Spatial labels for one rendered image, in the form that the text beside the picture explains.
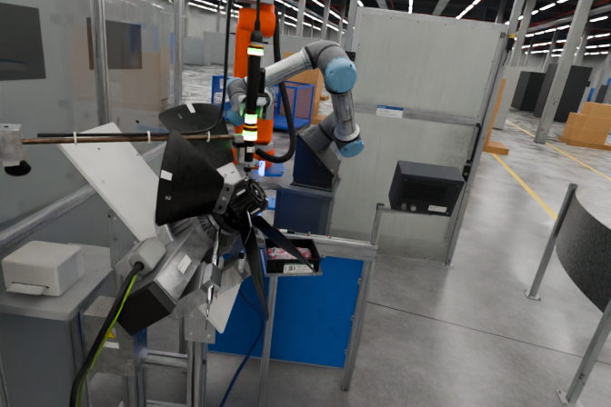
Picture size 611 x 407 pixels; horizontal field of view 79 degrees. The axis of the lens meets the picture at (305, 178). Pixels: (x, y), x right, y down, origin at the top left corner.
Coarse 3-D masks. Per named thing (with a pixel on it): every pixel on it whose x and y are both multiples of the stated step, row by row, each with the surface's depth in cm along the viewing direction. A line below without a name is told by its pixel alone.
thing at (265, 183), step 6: (240, 168) 143; (240, 174) 137; (252, 174) 141; (258, 174) 144; (258, 180) 135; (264, 180) 138; (270, 180) 145; (264, 186) 130; (270, 186) 134; (276, 186) 139
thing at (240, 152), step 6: (234, 138) 113; (240, 138) 114; (234, 144) 115; (240, 144) 114; (240, 150) 115; (240, 156) 116; (240, 162) 116; (246, 162) 117; (252, 162) 118; (258, 162) 119
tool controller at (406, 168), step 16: (400, 176) 149; (416, 176) 148; (432, 176) 148; (448, 176) 150; (400, 192) 153; (416, 192) 152; (432, 192) 152; (448, 192) 151; (400, 208) 157; (416, 208) 157; (432, 208) 156; (448, 208) 156
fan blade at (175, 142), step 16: (176, 144) 86; (176, 160) 86; (192, 160) 91; (160, 176) 81; (176, 176) 86; (192, 176) 90; (208, 176) 96; (160, 192) 81; (176, 192) 86; (192, 192) 91; (208, 192) 97; (160, 208) 82; (176, 208) 87; (192, 208) 93; (208, 208) 100; (160, 224) 82
